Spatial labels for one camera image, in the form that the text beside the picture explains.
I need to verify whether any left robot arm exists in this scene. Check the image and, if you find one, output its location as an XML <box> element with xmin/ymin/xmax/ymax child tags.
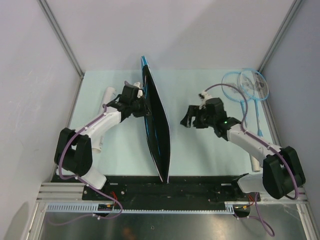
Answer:
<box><xmin>54</xmin><ymin>82</ymin><xmax>151</xmax><ymax>200</ymax></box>

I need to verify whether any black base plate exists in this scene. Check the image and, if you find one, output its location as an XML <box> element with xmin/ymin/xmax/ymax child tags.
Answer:
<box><xmin>50</xmin><ymin>174</ymin><xmax>296</xmax><ymax>211</ymax></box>

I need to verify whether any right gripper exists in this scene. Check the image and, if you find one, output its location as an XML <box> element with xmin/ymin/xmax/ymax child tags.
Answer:
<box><xmin>181</xmin><ymin>104</ymin><xmax>216</xmax><ymax>129</ymax></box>

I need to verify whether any white shuttlecock tube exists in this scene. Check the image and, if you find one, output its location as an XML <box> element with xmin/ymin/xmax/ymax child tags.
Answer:
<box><xmin>92</xmin><ymin>86</ymin><xmax>116</xmax><ymax>154</ymax></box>

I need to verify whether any aluminium corner post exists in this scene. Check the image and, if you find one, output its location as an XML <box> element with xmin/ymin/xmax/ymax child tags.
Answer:
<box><xmin>257</xmin><ymin>0</ymin><xmax>305</xmax><ymax>73</ymax></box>
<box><xmin>36</xmin><ymin>0</ymin><xmax>85</xmax><ymax>77</ymax></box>

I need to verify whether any blue racket bag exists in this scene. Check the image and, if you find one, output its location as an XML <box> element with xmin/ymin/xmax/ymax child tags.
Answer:
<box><xmin>140</xmin><ymin>55</ymin><xmax>171</xmax><ymax>184</ymax></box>

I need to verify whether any aluminium frame rail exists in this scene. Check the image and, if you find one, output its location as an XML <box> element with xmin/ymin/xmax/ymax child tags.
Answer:
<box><xmin>36</xmin><ymin>176</ymin><xmax>295</xmax><ymax>214</ymax></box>

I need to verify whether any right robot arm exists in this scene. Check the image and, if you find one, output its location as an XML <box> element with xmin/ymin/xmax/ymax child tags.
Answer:
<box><xmin>180</xmin><ymin>98</ymin><xmax>306</xmax><ymax>201</ymax></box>

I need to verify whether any left aluminium corner post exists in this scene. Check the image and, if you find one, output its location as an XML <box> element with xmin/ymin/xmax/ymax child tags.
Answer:
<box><xmin>36</xmin><ymin>0</ymin><xmax>85</xmax><ymax>77</ymax></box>

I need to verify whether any right aluminium corner post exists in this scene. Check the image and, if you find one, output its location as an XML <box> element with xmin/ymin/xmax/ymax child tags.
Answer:
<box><xmin>257</xmin><ymin>0</ymin><xmax>305</xmax><ymax>73</ymax></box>

